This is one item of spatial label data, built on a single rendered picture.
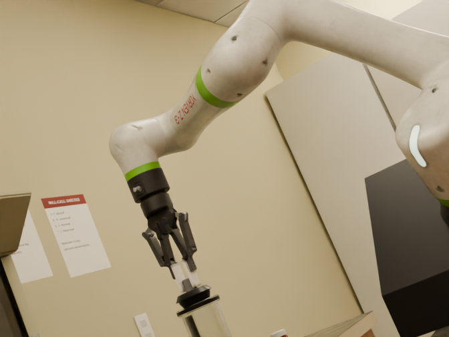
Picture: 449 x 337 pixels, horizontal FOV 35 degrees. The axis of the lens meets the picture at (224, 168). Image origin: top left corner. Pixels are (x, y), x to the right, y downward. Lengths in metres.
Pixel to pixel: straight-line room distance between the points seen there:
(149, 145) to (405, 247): 0.65
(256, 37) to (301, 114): 2.82
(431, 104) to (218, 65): 0.41
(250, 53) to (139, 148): 0.46
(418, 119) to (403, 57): 0.16
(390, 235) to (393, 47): 0.39
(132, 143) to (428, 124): 0.73
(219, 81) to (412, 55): 0.37
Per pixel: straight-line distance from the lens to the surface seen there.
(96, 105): 2.85
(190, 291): 1.67
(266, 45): 1.41
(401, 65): 1.43
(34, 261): 2.25
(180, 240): 1.70
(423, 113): 1.32
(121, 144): 1.72
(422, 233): 1.49
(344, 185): 4.12
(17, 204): 1.50
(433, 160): 1.30
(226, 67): 1.39
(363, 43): 1.44
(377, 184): 1.65
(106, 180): 2.67
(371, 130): 4.06
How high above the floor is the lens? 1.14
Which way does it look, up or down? 10 degrees up
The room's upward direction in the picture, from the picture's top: 23 degrees counter-clockwise
